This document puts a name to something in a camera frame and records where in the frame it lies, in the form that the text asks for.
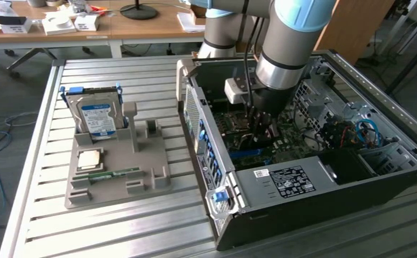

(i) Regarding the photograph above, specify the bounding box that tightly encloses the green motherboard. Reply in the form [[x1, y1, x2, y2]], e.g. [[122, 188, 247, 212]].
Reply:
[[208, 96, 322, 171]]

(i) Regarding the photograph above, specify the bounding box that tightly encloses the white box with round roll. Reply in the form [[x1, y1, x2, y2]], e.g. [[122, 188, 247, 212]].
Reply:
[[42, 15, 77, 35]]

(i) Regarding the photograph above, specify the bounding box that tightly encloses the wooden desk white frame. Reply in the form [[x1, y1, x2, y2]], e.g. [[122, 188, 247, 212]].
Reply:
[[0, 0, 124, 59], [110, 0, 308, 59]]

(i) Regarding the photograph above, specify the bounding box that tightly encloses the grey plastic parts rack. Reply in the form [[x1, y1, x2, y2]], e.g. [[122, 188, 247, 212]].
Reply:
[[65, 101, 176, 210]]

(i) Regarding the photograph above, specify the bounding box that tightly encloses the orange packet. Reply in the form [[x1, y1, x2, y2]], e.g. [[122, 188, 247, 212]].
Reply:
[[86, 4, 110, 17]]

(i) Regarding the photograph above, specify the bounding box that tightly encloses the metal CPU socket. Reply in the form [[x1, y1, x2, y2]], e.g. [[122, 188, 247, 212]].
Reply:
[[225, 111, 252, 132]]

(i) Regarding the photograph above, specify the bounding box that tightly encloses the black round lamp base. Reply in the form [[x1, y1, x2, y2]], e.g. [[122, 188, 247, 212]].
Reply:
[[121, 0, 160, 21]]

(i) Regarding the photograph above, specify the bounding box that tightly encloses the black and white box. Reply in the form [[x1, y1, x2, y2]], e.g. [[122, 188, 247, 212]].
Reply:
[[0, 16, 34, 34]]

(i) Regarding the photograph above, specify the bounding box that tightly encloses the red wire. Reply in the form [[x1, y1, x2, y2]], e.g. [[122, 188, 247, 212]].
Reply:
[[340, 126, 352, 147]]

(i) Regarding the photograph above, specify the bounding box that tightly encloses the blue expansion slot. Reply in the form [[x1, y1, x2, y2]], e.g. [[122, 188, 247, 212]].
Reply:
[[229, 149, 265, 160]]

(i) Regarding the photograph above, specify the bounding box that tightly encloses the grey power supply unit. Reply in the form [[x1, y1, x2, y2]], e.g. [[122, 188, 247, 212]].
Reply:
[[235, 157, 339, 209]]

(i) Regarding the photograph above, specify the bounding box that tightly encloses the black Nvidia graphics card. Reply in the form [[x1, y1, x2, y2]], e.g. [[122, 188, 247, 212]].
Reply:
[[227, 126, 280, 152]]

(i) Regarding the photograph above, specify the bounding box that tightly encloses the silver perforated drive cage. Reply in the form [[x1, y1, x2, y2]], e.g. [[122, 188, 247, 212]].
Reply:
[[293, 64, 374, 135]]

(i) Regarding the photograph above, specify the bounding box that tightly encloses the blue wire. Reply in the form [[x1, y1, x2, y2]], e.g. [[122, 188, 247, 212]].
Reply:
[[355, 118, 387, 148]]

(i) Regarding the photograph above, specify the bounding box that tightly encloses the hard disk with blue carrier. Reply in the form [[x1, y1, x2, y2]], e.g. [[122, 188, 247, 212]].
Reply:
[[61, 83, 125, 142]]

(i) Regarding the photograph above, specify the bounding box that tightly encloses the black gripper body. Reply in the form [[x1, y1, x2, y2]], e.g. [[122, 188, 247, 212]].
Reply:
[[252, 86, 296, 119]]

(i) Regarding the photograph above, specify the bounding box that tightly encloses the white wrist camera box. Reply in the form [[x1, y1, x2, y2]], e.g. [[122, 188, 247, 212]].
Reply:
[[224, 77, 257, 104]]

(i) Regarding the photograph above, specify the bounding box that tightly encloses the white booklet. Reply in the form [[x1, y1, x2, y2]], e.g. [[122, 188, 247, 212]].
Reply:
[[177, 12, 208, 33]]

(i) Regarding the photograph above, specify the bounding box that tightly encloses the black castor leg frame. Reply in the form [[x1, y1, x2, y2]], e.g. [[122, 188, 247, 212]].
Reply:
[[6, 47, 58, 78]]

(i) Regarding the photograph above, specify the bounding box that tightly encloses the open cardboard box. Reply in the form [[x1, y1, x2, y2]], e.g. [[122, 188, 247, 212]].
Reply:
[[191, 3, 209, 19]]

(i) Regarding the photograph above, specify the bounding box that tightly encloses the blue plastic case latch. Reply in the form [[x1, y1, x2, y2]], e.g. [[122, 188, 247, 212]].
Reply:
[[212, 189, 231, 204]]

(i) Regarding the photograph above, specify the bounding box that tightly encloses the small white box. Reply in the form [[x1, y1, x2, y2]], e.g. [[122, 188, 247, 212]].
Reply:
[[74, 15, 101, 32]]

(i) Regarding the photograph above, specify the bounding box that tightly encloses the grey floor cable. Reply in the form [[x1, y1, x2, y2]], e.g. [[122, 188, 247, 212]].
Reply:
[[0, 111, 39, 128]]

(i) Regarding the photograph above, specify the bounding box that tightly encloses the green RAM stick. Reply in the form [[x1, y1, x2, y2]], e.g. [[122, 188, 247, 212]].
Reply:
[[74, 168, 141, 182]]

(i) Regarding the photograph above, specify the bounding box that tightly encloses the open black PC case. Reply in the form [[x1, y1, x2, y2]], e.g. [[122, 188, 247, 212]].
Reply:
[[176, 48, 417, 252]]

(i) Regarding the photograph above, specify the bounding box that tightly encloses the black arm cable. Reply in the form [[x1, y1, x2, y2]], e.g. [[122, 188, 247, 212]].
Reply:
[[244, 13, 265, 113]]

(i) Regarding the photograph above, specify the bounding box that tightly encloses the silver CPU chip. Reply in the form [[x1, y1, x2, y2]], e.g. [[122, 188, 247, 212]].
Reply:
[[77, 150, 104, 170]]

